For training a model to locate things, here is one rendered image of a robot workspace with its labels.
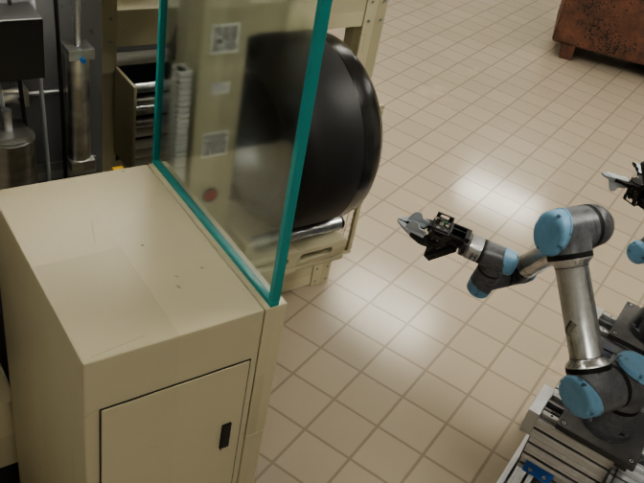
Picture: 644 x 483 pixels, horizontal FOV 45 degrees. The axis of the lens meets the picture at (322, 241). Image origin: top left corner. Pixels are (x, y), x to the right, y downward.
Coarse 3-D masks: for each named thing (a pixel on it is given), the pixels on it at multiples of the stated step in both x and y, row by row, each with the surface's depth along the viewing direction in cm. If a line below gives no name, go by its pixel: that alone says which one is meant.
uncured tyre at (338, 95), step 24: (336, 48) 210; (336, 72) 204; (360, 72) 208; (336, 96) 202; (360, 96) 206; (312, 120) 198; (336, 120) 201; (360, 120) 205; (312, 144) 199; (336, 144) 202; (360, 144) 206; (312, 168) 202; (336, 168) 205; (360, 168) 210; (312, 192) 206; (336, 192) 210; (360, 192) 216; (312, 216) 215; (336, 216) 225
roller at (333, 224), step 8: (312, 224) 233; (320, 224) 234; (328, 224) 235; (336, 224) 237; (344, 224) 239; (296, 232) 229; (304, 232) 231; (312, 232) 233; (320, 232) 234; (296, 240) 231
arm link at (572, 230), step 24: (552, 216) 195; (576, 216) 196; (600, 216) 198; (552, 240) 195; (576, 240) 194; (600, 240) 199; (552, 264) 199; (576, 264) 196; (576, 288) 196; (576, 312) 196; (576, 336) 197; (600, 336) 198; (576, 360) 197; (600, 360) 195; (576, 384) 195; (600, 384) 194; (624, 384) 197; (576, 408) 197; (600, 408) 194
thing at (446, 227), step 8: (440, 216) 226; (448, 216) 225; (432, 224) 224; (440, 224) 225; (448, 224) 225; (456, 224) 224; (432, 232) 222; (440, 232) 221; (448, 232) 222; (456, 232) 224; (464, 232) 223; (432, 240) 226; (440, 240) 224; (448, 240) 226; (456, 240) 224; (464, 240) 223; (464, 248) 224
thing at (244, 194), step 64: (192, 0) 147; (256, 0) 128; (320, 0) 112; (192, 64) 153; (256, 64) 133; (320, 64) 119; (192, 128) 160; (256, 128) 138; (192, 192) 167; (256, 192) 143; (256, 256) 148
